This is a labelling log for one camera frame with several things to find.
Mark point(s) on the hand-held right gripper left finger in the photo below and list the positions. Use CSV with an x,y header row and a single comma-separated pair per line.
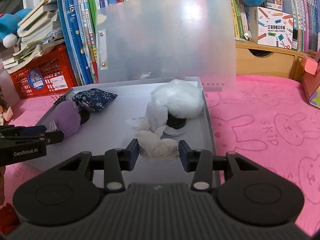
x,y
133,152

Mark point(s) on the pink bunny-print blanket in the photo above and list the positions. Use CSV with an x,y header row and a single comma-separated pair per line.
x,y
262,130

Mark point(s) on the black round lid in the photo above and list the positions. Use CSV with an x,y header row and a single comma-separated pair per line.
x,y
85,118
176,123

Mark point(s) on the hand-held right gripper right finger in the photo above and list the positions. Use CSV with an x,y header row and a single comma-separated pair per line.
x,y
183,155

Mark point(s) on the brown-haired baby doll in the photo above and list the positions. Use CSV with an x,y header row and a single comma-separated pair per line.
x,y
7,112

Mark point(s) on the stack of worn books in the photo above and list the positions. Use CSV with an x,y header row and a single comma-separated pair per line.
x,y
37,30

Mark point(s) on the red plastic crate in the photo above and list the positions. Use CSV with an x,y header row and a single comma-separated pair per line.
x,y
22,80

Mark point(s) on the translucent plastic board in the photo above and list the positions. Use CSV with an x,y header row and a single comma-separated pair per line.
x,y
162,42

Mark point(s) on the white fluffy plush ball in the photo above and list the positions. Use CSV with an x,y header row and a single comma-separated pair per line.
x,y
177,97

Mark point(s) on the row of blue thin books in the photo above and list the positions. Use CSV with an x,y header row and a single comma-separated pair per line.
x,y
75,42

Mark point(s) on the purple fluffy ball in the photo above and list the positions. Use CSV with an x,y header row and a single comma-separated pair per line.
x,y
67,118

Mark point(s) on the pink triangular miniature house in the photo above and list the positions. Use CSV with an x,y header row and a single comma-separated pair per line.
x,y
312,80

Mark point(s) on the white printed carton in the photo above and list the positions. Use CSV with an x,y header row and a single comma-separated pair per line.
x,y
272,27

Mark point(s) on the white paper sheet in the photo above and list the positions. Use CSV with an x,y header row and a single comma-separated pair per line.
x,y
156,115

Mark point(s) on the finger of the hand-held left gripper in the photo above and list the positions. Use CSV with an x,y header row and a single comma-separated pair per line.
x,y
25,130
52,137

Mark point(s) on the grey cardboard box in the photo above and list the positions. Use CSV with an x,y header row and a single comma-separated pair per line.
x,y
112,120

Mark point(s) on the white tissue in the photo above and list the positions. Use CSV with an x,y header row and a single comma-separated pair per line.
x,y
157,147

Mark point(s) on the wooden drawer organizer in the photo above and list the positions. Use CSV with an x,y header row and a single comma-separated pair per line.
x,y
262,62

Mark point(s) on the blue floral fabric pouch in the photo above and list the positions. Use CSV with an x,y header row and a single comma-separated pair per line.
x,y
95,98

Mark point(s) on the blue and white plush toy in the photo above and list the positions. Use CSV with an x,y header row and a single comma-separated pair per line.
x,y
7,22

